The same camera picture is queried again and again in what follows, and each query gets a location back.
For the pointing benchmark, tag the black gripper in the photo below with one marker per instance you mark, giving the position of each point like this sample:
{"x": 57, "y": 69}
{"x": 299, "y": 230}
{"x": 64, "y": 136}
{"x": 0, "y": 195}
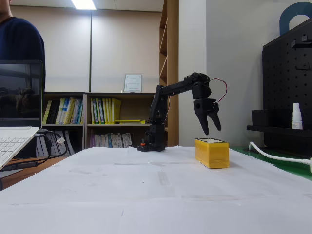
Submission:
{"x": 204, "y": 106}

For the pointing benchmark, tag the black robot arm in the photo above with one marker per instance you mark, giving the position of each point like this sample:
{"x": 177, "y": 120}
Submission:
{"x": 158, "y": 109}

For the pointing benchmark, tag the yellow box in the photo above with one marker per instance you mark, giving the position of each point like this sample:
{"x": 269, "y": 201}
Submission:
{"x": 211, "y": 156}

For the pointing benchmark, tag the white paper sheet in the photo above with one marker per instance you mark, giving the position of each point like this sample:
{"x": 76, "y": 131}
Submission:
{"x": 97, "y": 185}
{"x": 102, "y": 156}
{"x": 231, "y": 185}
{"x": 180, "y": 154}
{"x": 170, "y": 219}

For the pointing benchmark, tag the black box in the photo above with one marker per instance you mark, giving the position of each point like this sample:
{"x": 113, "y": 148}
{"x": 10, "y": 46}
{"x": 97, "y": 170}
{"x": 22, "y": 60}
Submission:
{"x": 268, "y": 118}

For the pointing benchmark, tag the tall wooden bookshelf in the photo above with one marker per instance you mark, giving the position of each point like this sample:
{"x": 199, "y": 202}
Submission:
{"x": 171, "y": 61}

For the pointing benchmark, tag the black orange table clamp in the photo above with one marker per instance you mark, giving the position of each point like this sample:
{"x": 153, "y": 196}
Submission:
{"x": 142, "y": 147}

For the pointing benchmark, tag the flat yellow folder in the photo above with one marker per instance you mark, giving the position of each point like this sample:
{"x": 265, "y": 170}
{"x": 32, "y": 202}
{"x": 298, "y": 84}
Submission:
{"x": 129, "y": 121}

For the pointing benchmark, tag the white paper sheets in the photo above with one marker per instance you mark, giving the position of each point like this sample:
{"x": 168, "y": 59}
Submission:
{"x": 280, "y": 165}

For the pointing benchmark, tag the black pegboard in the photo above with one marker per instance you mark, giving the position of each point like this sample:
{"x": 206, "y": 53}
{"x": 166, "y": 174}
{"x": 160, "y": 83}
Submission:
{"x": 285, "y": 85}

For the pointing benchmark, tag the framed white certificate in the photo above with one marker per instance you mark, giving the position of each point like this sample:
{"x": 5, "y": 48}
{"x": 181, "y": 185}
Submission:
{"x": 133, "y": 83}

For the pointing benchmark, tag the small white bottle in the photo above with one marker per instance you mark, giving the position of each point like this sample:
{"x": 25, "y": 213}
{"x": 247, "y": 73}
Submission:
{"x": 297, "y": 119}

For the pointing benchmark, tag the row of low books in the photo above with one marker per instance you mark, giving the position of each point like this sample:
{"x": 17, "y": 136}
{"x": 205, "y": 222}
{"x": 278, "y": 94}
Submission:
{"x": 112, "y": 140}

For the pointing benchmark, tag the row of yellow binders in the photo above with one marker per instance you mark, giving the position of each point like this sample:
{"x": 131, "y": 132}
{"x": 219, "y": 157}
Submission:
{"x": 107, "y": 111}

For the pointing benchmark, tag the black pegboard hook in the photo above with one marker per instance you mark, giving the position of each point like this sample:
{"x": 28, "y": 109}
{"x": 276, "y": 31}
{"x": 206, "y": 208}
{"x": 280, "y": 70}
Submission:
{"x": 303, "y": 69}
{"x": 303, "y": 43}

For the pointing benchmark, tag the blue arch sign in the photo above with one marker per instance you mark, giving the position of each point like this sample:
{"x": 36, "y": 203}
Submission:
{"x": 284, "y": 17}

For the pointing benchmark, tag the row of colourful books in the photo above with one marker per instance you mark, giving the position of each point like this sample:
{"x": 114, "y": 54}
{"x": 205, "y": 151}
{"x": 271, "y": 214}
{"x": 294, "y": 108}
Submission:
{"x": 65, "y": 111}

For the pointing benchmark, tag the ceiling light panel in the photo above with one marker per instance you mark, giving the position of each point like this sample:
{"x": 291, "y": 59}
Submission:
{"x": 83, "y": 3}

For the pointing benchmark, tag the white laptop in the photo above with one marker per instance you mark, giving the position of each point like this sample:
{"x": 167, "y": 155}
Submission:
{"x": 19, "y": 97}

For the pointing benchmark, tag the person in dark sweater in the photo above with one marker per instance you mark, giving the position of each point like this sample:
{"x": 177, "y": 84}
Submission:
{"x": 19, "y": 36}

